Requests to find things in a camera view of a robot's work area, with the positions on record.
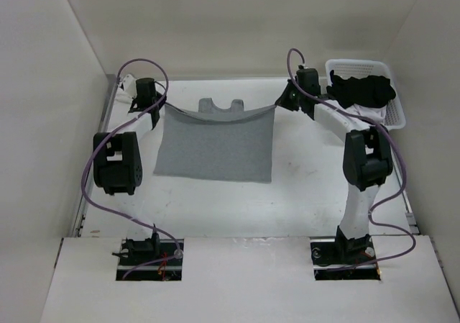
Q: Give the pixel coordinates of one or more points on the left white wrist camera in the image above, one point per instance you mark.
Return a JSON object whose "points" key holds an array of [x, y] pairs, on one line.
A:
{"points": [[128, 84]]}

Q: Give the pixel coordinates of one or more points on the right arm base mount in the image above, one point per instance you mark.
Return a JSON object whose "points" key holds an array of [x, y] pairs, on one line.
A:
{"points": [[342, 259]]}

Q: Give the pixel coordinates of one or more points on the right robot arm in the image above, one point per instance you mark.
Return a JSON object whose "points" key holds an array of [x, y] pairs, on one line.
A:
{"points": [[367, 160]]}

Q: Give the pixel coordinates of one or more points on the black tank top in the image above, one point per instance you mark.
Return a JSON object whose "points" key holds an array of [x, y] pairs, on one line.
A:
{"points": [[371, 92]]}

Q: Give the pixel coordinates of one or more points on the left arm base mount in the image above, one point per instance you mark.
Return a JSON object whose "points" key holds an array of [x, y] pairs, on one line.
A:
{"points": [[150, 259]]}

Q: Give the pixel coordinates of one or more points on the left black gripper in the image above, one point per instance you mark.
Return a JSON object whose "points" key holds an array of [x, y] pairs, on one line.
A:
{"points": [[162, 103]]}

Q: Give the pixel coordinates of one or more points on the white tank top in basket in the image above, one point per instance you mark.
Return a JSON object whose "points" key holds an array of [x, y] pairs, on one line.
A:
{"points": [[376, 114]]}

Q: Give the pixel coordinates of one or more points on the grey tank top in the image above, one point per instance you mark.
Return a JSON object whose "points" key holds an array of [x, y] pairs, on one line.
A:
{"points": [[217, 144]]}

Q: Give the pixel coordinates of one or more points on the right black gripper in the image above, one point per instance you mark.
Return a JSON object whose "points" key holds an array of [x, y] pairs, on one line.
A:
{"points": [[282, 101]]}

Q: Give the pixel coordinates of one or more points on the white plastic laundry basket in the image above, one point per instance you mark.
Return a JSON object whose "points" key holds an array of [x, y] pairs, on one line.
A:
{"points": [[347, 68]]}

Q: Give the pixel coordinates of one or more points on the folded white tank top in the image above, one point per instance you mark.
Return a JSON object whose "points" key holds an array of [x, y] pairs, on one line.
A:
{"points": [[123, 97]]}

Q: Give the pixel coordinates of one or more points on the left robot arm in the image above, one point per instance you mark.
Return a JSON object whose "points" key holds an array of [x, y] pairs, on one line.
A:
{"points": [[117, 163]]}

